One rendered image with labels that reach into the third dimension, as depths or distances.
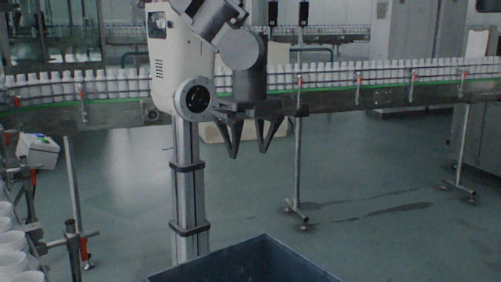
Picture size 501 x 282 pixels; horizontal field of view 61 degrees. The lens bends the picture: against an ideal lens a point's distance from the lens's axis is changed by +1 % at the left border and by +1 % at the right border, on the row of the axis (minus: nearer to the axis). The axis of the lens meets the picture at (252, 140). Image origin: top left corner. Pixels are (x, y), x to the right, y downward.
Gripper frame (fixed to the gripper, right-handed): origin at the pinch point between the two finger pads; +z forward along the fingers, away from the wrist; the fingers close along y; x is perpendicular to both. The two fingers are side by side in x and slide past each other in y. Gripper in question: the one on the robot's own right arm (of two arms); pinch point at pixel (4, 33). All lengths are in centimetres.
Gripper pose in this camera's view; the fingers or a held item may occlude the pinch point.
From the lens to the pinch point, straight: 156.6
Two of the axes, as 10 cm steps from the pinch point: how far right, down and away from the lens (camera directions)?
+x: 6.0, 2.2, -7.7
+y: -8.0, 1.7, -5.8
